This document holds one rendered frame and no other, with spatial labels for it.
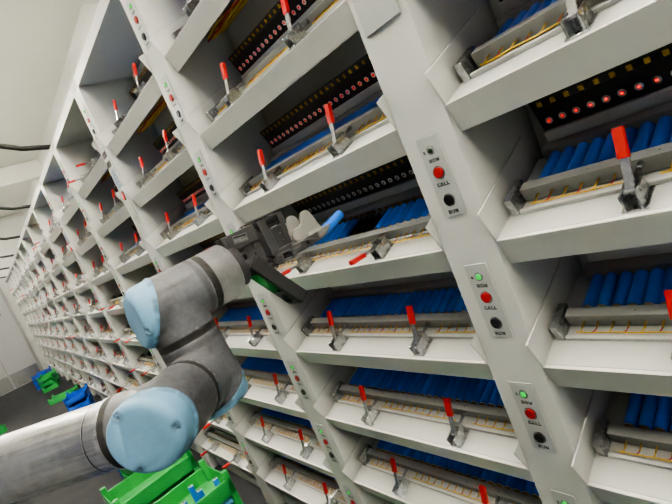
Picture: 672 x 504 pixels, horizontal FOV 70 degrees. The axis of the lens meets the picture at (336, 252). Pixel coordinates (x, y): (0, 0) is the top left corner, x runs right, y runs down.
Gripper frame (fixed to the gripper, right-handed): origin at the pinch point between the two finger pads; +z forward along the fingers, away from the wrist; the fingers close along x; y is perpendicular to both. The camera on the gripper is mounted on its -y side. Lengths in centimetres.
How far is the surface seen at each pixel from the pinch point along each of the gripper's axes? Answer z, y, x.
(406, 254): 3.7, -8.7, -14.3
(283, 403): 5, -48, 61
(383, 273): 4.2, -11.6, -6.4
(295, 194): 5.5, 8.4, 10.1
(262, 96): 6.2, 28.7, 7.2
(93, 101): 12, 68, 107
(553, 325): 5.9, -24.5, -34.0
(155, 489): -30, -67, 116
